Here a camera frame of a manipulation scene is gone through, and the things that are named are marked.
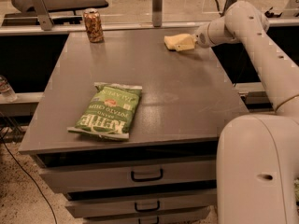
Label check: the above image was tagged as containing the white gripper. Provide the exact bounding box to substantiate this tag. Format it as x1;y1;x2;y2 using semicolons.
175;24;213;51

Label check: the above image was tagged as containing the yellow sponge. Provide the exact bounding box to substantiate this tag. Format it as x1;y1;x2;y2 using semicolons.
164;34;192;50

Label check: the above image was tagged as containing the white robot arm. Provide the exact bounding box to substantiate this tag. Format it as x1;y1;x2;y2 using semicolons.
174;1;299;224

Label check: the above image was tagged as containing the green jalapeno chip bag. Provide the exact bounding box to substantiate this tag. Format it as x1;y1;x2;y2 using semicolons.
67;82;142;141

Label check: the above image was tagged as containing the patterned drink can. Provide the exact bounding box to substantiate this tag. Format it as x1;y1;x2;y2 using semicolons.
83;8;104;43

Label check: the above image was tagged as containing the black bench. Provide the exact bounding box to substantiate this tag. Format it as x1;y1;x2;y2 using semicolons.
3;0;108;26

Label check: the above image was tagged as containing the grey drawer cabinet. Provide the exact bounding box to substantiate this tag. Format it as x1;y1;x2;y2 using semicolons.
20;29;247;224

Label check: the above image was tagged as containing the clear plastic water bottle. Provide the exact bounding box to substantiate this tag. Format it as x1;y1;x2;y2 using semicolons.
0;76;17;102

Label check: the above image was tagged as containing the middle metal bracket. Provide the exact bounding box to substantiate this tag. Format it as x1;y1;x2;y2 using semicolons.
152;0;163;27

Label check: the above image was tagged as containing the left metal bracket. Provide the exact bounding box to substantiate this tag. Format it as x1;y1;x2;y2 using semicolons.
31;0;53;31

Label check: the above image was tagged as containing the bottom drawer with black handle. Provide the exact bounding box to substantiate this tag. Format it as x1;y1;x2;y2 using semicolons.
83;206;209;224

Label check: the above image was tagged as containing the drawer with black handle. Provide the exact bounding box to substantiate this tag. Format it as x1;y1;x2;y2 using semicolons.
65;189;217;219
40;160;216;193
83;206;209;224

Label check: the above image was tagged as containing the top drawer with black handle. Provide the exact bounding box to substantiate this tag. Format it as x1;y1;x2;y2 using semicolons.
40;160;216;193

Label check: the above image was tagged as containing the middle drawer with black handle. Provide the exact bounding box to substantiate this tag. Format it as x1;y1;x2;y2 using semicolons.
65;189;217;219

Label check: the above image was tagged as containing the black floor cable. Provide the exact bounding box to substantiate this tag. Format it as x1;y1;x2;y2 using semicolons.
0;131;59;224

